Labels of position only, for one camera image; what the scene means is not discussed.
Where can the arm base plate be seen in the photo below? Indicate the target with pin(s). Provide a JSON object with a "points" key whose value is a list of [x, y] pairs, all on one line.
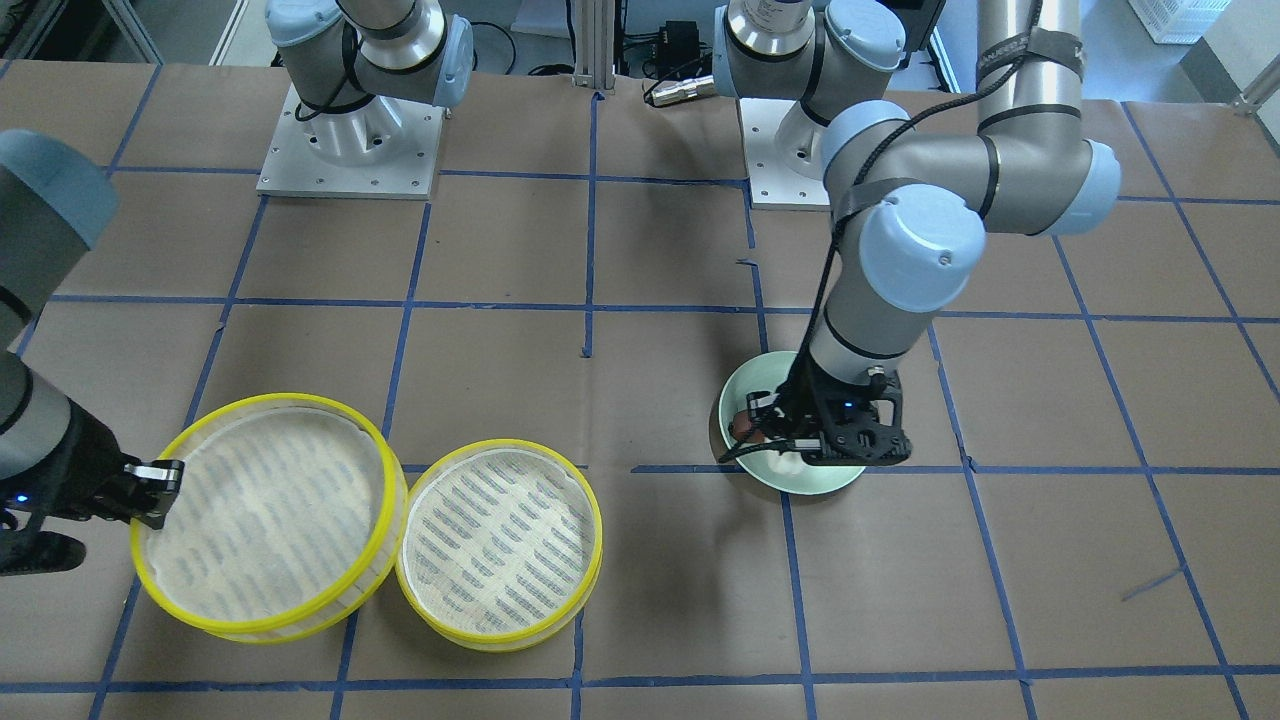
{"points": [[783, 153], [387, 150]]}

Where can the lower steamer cloth liner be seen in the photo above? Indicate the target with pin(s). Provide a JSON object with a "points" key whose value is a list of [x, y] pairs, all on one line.
{"points": [[500, 540]]}

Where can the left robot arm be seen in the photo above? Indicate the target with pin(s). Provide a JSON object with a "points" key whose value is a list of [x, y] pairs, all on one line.
{"points": [[912, 197]]}

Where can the aluminium frame post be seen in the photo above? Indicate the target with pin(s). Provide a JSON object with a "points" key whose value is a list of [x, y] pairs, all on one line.
{"points": [[595, 31]]}

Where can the light green plate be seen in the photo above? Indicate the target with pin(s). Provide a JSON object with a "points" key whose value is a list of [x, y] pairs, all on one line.
{"points": [[763, 374]]}

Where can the white steamed bun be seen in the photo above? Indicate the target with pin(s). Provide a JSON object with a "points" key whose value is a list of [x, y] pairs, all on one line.
{"points": [[785, 463]]}

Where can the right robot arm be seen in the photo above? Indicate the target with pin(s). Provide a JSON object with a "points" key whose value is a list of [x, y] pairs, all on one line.
{"points": [[346, 61]]}

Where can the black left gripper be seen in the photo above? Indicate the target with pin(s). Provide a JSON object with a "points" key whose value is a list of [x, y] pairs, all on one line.
{"points": [[808, 402]]}

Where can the brown steamed bun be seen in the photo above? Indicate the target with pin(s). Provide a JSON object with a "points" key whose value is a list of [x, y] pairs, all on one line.
{"points": [[743, 429]]}

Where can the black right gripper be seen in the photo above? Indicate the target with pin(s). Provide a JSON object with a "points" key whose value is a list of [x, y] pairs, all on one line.
{"points": [[72, 463]]}

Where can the white steamer cloth liner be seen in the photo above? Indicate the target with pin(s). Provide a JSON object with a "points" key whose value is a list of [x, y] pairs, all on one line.
{"points": [[275, 507]]}

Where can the yellow steamer layer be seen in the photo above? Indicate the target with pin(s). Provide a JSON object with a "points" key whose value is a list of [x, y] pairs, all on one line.
{"points": [[357, 585], [500, 545]]}

